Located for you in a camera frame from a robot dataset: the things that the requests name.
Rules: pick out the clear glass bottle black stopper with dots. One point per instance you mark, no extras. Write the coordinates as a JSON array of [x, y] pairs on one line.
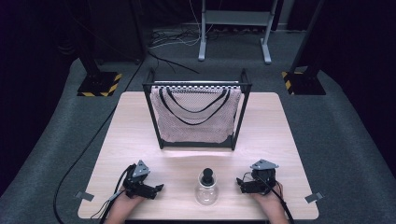
[[206, 193]]

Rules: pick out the black stand striped base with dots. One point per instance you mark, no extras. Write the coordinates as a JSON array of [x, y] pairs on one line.
[[303, 82], [99, 82]]

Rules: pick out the grey tape piece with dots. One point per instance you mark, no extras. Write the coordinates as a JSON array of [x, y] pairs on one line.
[[84, 196], [314, 197]]

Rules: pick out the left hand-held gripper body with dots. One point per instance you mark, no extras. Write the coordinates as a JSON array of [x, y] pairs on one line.
[[137, 183]]

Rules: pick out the white metal stand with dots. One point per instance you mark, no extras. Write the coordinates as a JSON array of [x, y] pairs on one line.
[[203, 46]]

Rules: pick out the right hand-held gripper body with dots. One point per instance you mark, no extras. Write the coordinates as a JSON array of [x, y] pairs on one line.
[[264, 179]]

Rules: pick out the black metal frame rack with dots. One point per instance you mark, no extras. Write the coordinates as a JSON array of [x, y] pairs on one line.
[[148, 109]]

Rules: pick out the person's right hand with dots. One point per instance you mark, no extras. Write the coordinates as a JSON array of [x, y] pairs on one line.
[[271, 200]]

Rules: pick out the person's left hand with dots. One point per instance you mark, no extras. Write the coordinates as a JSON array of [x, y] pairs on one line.
[[126, 202]]

